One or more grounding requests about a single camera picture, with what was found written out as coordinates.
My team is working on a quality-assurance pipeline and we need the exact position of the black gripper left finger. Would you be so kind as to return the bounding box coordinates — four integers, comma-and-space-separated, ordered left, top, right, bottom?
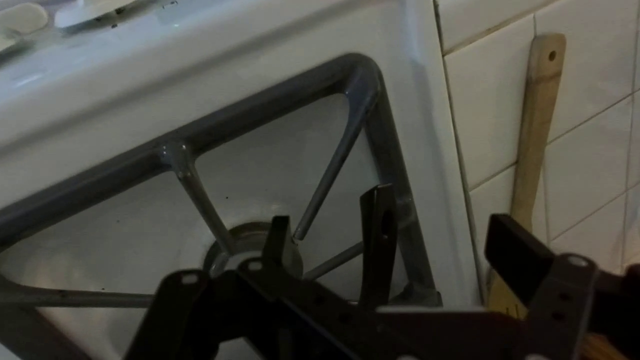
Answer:
262, 216, 289, 266

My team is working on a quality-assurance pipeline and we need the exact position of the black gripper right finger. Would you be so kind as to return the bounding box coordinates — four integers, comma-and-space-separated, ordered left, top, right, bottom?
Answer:
484, 213, 553, 308

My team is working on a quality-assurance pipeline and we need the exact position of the white gas stove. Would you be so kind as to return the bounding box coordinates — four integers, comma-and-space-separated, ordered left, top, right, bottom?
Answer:
0, 0, 477, 360

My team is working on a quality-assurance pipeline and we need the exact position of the wooden spatula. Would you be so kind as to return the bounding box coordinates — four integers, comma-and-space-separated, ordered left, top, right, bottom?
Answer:
485, 31, 627, 360

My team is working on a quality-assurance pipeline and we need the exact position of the left black burner grate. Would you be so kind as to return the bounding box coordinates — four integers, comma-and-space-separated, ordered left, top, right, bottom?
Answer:
0, 52, 443, 360

